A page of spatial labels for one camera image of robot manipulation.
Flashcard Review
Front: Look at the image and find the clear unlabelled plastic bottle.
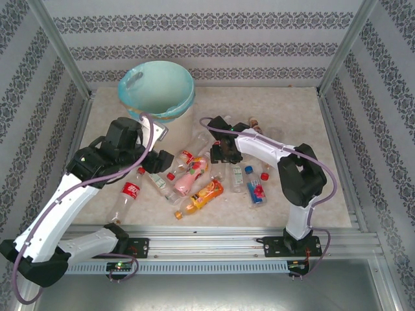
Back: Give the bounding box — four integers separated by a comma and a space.
210, 161, 228, 182
190, 131, 211, 159

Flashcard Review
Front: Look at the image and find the clear bottle green white label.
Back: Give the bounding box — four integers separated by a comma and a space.
148, 172, 182, 205

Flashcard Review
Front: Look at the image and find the red-capped bottle red yellow label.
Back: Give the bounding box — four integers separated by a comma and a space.
167, 148, 196, 181

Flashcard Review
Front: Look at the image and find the pink drink bottle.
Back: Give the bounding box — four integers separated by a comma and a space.
173, 156, 211, 197

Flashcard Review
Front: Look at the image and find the brown drink bottle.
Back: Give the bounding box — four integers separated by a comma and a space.
248, 116, 266, 134

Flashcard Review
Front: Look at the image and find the clear bottle red cap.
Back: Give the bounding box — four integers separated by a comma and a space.
259, 161, 276, 181

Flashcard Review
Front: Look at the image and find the orange juice bottle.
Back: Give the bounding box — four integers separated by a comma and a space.
174, 179, 225, 221

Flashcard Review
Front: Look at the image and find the blue-capped water bottle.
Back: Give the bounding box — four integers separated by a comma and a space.
243, 165, 268, 209

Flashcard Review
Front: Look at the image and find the teal plastic bucket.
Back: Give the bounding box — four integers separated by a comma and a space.
117, 61, 197, 126

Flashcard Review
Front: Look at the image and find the cola bottle red label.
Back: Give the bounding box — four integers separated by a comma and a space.
108, 167, 147, 226

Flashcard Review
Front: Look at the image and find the left circuit board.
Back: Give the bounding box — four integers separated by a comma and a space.
106, 261, 133, 272

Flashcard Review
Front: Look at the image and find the grey metal panel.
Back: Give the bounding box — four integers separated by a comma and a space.
19, 259, 399, 311

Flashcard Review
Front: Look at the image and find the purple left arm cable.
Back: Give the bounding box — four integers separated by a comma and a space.
12, 112, 156, 305

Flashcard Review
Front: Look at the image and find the aluminium side rail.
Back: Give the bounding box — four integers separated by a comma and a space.
43, 92, 97, 236
318, 92, 369, 233

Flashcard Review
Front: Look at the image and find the black left mount plate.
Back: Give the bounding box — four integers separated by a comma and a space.
124, 237, 150, 259

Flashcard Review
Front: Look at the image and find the black mount plate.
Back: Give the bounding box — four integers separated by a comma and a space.
263, 235, 322, 259
124, 237, 150, 259

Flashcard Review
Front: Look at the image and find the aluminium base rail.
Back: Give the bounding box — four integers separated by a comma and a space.
32, 225, 383, 260

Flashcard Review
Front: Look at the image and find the black right mount plate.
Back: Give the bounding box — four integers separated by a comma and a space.
263, 235, 322, 259

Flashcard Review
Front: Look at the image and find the slotted grey cable duct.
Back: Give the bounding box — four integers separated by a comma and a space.
63, 260, 292, 275

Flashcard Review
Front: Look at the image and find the aluminium frame post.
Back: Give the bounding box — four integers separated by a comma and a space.
27, 0, 95, 100
318, 0, 379, 95

